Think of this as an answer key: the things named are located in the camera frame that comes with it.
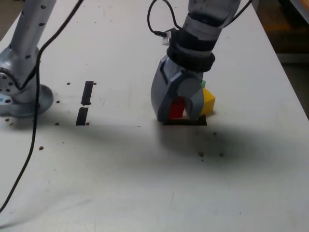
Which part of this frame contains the small silver camera box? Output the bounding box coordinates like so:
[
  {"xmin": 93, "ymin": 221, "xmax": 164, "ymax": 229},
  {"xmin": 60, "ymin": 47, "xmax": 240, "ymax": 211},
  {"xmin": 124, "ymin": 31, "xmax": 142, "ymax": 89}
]
[{"xmin": 161, "ymin": 29, "xmax": 172, "ymax": 46}]

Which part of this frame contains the black tape square outline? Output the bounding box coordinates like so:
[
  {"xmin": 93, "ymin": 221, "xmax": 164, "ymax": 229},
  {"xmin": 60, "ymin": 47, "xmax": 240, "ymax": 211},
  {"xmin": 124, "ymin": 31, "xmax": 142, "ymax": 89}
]
[{"xmin": 163, "ymin": 115, "xmax": 208, "ymax": 127}]

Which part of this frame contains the red cube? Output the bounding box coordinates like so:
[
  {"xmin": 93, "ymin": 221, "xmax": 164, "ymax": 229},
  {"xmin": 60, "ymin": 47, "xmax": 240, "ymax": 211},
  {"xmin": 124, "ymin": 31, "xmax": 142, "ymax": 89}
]
[{"xmin": 169, "ymin": 96, "xmax": 185, "ymax": 119}]

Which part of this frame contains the black tape strip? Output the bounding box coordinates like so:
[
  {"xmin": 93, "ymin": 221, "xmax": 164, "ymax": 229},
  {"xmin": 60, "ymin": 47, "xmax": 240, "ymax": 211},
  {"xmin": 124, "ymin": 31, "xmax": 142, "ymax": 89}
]
[{"xmin": 75, "ymin": 81, "xmax": 94, "ymax": 126}]

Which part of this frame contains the yellow cube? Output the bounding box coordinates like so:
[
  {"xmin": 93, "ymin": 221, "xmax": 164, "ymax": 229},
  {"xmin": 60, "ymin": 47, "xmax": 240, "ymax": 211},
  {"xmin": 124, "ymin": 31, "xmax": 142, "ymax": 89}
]
[{"xmin": 199, "ymin": 87, "xmax": 216, "ymax": 116}]

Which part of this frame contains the long black cable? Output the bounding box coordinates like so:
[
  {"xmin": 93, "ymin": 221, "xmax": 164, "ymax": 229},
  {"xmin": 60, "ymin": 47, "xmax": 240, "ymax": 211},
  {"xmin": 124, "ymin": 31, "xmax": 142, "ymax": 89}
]
[{"xmin": 0, "ymin": 0, "xmax": 84, "ymax": 213}]

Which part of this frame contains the thin black camera cable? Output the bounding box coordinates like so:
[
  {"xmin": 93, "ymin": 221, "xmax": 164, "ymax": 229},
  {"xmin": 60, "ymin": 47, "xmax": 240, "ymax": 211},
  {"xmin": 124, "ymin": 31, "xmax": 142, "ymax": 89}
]
[
  {"xmin": 224, "ymin": 0, "xmax": 253, "ymax": 27},
  {"xmin": 147, "ymin": 0, "xmax": 182, "ymax": 37}
]

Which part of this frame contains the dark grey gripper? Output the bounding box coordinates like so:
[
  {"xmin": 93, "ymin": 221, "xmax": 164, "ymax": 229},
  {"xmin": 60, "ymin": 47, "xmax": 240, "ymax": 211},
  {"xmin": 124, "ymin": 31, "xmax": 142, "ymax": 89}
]
[{"xmin": 151, "ymin": 57, "xmax": 205, "ymax": 121}]

